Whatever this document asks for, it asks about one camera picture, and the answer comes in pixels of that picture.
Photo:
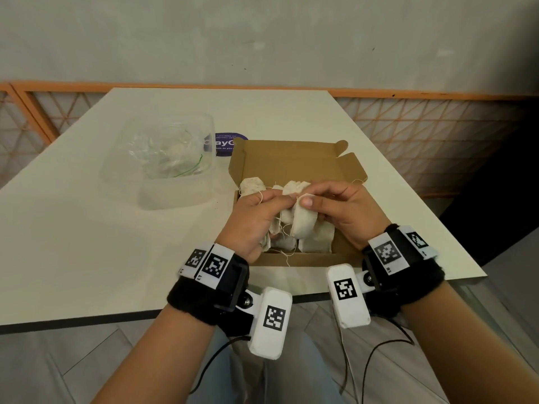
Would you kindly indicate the person's right hand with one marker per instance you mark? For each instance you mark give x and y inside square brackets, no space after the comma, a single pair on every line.
[353,210]

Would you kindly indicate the person's left hand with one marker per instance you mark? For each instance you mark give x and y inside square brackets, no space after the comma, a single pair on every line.
[244,227]

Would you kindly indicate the bunch of tea bags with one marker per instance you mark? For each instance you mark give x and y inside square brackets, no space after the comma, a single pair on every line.
[250,185]

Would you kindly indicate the rows of packed tea bags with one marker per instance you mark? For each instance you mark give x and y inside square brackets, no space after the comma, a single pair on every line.
[320,241]

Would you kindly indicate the brown paper box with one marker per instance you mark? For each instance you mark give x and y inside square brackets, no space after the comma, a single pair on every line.
[286,159]

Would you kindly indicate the clear plastic container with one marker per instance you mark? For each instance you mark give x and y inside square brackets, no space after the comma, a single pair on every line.
[122,180]

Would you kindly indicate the person's right forearm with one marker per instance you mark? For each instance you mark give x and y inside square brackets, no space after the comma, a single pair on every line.
[463,353]

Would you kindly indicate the person's left forearm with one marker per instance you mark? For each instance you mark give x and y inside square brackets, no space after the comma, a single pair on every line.
[160,357]

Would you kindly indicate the black marker wristband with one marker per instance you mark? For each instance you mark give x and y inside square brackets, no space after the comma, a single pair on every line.
[421,286]
[193,298]

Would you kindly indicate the round purple sticker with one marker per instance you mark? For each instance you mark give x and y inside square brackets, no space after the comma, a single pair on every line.
[231,138]

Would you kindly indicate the orange lattice fence panel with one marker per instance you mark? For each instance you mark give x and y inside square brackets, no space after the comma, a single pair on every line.
[17,134]
[442,126]

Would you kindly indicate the grey trousers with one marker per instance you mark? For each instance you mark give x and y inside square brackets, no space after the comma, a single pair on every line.
[303,366]

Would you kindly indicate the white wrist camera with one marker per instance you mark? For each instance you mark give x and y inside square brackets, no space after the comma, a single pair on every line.
[351,315]
[269,345]

